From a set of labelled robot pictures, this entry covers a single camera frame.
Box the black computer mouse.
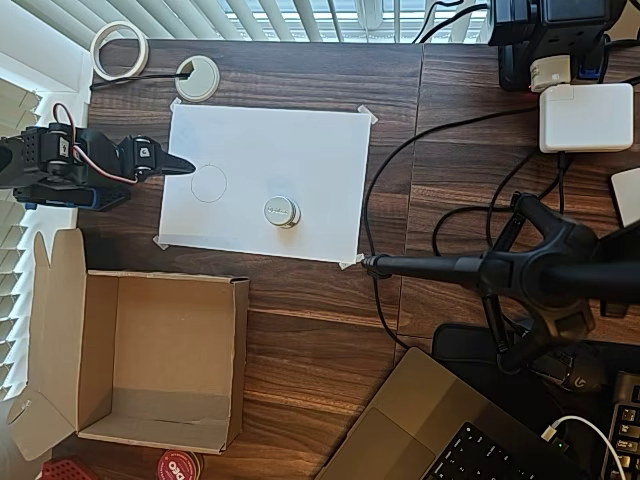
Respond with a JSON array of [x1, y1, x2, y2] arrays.
[[537, 344, 609, 392]]

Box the thin black cable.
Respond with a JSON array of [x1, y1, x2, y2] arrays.
[[89, 71, 194, 92]]

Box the white flat device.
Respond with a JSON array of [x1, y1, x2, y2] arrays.
[[609, 168, 640, 229]]

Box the white round desk grommet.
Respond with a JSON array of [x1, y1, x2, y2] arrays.
[[174, 56, 221, 103]]

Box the white square power adapter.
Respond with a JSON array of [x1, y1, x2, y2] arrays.
[[538, 83, 635, 154]]

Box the long black cable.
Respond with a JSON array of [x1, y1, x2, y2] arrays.
[[360, 107, 542, 350]]

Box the white charging cable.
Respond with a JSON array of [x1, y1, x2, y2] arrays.
[[543, 414, 629, 480]]

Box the white paper sheet with circles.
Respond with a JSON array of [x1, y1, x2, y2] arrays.
[[158, 102, 372, 265]]

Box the white vertical blinds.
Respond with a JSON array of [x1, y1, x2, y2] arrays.
[[49, 0, 494, 45], [0, 0, 96, 401]]

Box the black power strip tower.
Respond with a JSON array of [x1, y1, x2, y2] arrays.
[[487, 0, 627, 92]]

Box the blue plug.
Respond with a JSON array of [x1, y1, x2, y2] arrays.
[[574, 52, 604, 83]]

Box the black tripod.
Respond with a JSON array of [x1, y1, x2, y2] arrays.
[[360, 192, 640, 376]]

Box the black keyboard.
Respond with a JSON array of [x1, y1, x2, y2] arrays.
[[607, 370, 640, 480]]

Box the open brown cardboard box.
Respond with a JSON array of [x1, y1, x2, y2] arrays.
[[7, 227, 250, 461]]

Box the red deo tin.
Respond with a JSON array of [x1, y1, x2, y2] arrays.
[[156, 448, 205, 480]]

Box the small white plug adapter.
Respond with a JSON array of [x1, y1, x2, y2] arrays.
[[528, 54, 572, 94]]

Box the black charger cable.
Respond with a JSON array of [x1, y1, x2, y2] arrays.
[[431, 151, 571, 259]]

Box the grey laptop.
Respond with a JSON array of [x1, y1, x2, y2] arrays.
[[313, 347, 591, 480]]

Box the masking tape roll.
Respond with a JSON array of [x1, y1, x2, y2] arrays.
[[90, 22, 150, 81]]

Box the black mouse pad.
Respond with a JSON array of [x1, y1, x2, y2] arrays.
[[432, 322, 640, 401]]

